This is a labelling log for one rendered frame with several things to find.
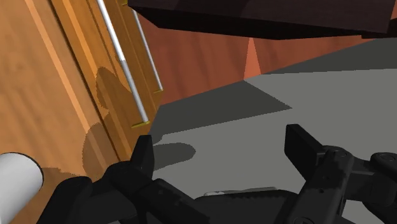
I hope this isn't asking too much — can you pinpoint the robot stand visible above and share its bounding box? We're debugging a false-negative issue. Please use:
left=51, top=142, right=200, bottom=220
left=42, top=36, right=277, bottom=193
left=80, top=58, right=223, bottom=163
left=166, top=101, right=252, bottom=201
left=127, top=0, right=397, bottom=41

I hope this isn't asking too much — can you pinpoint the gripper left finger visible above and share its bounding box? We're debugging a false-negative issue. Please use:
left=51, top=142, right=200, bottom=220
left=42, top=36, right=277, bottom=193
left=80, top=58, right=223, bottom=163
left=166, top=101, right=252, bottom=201
left=36, top=134, right=212, bottom=224

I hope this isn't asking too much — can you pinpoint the wooden chest of drawers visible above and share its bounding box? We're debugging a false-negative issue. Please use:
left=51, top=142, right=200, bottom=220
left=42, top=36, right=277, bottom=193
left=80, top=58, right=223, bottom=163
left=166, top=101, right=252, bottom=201
left=0, top=0, right=165, bottom=224

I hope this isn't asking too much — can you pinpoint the white cylinder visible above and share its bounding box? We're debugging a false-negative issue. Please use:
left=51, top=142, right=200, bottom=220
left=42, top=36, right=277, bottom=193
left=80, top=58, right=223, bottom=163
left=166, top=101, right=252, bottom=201
left=0, top=151, right=45, bottom=224

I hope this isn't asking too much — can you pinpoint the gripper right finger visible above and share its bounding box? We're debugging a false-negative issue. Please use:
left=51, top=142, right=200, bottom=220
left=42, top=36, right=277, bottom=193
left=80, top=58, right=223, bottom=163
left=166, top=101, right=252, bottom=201
left=275, top=123, right=397, bottom=224

